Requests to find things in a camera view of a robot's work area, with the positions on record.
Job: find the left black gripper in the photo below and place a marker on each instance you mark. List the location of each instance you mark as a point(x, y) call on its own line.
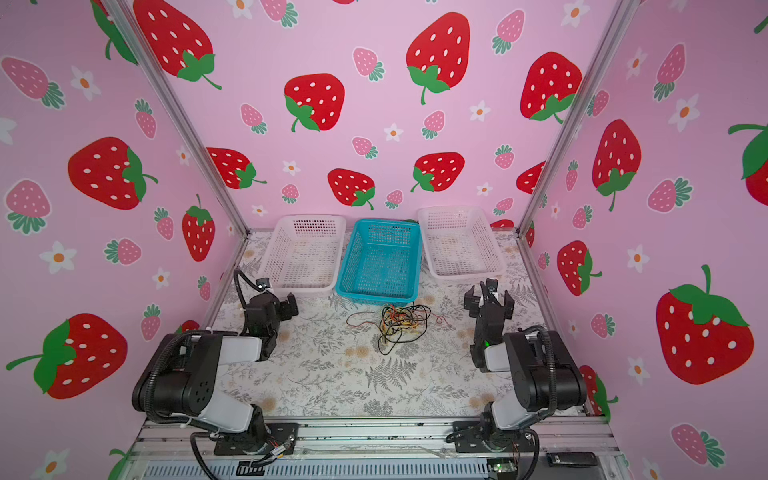
point(282, 306)

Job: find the aluminium front rail frame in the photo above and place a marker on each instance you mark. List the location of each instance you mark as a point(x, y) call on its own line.
point(386, 448)

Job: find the right white plastic basket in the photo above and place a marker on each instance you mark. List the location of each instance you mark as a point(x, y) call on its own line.
point(459, 244)

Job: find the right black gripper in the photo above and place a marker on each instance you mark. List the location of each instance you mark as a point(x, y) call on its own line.
point(488, 306)

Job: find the right corner aluminium post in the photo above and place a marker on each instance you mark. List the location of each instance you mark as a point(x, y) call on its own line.
point(605, 51)

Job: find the left corner aluminium post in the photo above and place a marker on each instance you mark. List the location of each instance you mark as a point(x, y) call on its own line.
point(129, 28)

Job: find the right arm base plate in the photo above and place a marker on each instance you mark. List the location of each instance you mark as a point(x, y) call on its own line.
point(476, 437)

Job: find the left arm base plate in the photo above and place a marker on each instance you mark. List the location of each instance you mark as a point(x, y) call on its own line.
point(260, 441)

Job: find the teal plastic basket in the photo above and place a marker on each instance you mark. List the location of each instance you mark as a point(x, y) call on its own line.
point(382, 263)

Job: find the corner aluminium post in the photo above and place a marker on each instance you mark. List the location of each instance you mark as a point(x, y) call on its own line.
point(129, 28)
point(605, 51)

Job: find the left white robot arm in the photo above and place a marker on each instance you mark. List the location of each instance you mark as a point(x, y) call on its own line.
point(178, 386)

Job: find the left white plastic basket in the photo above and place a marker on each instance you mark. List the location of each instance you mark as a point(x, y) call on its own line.
point(303, 256)

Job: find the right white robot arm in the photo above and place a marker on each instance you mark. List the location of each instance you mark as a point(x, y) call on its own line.
point(544, 375)

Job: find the white plastic basket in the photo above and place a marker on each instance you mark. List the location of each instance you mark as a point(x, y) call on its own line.
point(459, 244)
point(303, 256)

